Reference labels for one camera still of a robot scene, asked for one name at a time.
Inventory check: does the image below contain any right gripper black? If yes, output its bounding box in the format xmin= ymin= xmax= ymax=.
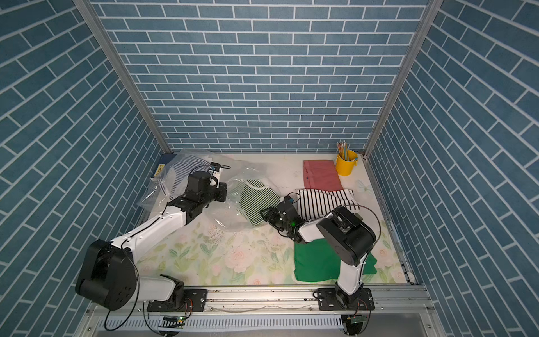
xmin=261 ymin=206 xmax=293 ymax=233

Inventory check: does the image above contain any striped black white garment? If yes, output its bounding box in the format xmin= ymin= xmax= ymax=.
xmin=296 ymin=189 xmax=360 ymax=220

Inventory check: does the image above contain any clear vacuum bag with valve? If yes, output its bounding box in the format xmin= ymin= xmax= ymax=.
xmin=205 ymin=160 xmax=282 ymax=232

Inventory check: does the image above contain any red garment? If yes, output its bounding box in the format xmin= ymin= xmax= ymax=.
xmin=303 ymin=160 xmax=343 ymax=192

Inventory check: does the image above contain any bright green garment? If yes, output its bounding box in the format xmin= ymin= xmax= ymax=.
xmin=293 ymin=237 xmax=378 ymax=283

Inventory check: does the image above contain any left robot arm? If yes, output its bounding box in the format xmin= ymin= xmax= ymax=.
xmin=75 ymin=162 xmax=227 ymax=311

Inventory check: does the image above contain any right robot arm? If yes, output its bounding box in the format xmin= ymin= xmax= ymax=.
xmin=259 ymin=197 xmax=380 ymax=300

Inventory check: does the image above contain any clear bag with striped clothes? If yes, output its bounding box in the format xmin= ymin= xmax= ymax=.
xmin=136 ymin=149 xmax=213 ymax=211

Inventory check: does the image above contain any green white striped garment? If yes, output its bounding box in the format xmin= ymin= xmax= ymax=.
xmin=230 ymin=179 xmax=281 ymax=226

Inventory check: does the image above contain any dark blue book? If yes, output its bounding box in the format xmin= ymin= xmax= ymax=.
xmin=151 ymin=154 xmax=178 ymax=180

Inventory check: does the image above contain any yellow pencil cup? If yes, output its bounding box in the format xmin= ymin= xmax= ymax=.
xmin=335 ymin=150 xmax=359 ymax=176

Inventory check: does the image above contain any coloured pencils bundle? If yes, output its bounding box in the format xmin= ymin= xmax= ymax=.
xmin=337 ymin=140 xmax=349 ymax=161

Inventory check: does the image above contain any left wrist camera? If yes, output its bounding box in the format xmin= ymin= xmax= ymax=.
xmin=208 ymin=162 xmax=222 ymax=181

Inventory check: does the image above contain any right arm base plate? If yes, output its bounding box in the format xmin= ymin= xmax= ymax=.
xmin=313 ymin=286 xmax=376 ymax=311

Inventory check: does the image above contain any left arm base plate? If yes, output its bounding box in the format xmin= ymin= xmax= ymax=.
xmin=147 ymin=288 xmax=208 ymax=314

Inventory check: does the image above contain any aluminium rail frame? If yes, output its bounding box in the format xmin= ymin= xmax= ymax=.
xmin=75 ymin=285 xmax=445 ymax=336

